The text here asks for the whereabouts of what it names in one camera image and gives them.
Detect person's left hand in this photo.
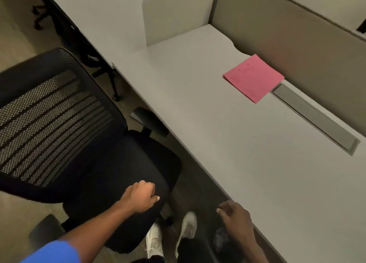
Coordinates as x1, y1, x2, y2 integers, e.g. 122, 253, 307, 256
120, 181, 161, 215

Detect person's right hand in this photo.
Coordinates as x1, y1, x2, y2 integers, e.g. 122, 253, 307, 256
216, 200, 255, 249

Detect black mesh office chair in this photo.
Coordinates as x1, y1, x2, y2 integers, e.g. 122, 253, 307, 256
16, 0, 49, 30
48, 14, 120, 102
0, 47, 183, 255

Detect pink paper folder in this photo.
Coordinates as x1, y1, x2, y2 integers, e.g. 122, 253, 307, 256
223, 54, 286, 104

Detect person's left forearm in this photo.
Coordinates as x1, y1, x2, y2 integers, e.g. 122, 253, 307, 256
58, 200, 135, 255

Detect person's right forearm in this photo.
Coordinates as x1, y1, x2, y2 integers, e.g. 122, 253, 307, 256
237, 237, 269, 263

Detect person's left white sneaker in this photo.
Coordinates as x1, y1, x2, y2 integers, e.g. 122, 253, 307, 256
146, 223, 164, 259

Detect person's white sneaker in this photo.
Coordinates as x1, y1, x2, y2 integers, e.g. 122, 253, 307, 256
174, 212, 198, 258
146, 223, 164, 259

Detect person's right white sneaker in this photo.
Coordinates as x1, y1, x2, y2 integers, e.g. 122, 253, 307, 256
174, 212, 198, 258

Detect person's right black trouser leg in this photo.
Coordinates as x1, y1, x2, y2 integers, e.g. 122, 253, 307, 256
177, 237, 212, 263

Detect person's left blue sleeve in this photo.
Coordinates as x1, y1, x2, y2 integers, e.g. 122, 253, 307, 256
20, 241, 80, 263

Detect black waste bin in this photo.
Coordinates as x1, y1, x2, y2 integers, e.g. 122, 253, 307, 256
211, 227, 244, 263

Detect white side divider panel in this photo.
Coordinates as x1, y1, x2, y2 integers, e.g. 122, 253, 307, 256
142, 0, 219, 48

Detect beige partition panel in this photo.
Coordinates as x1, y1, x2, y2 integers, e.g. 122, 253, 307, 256
210, 0, 366, 129

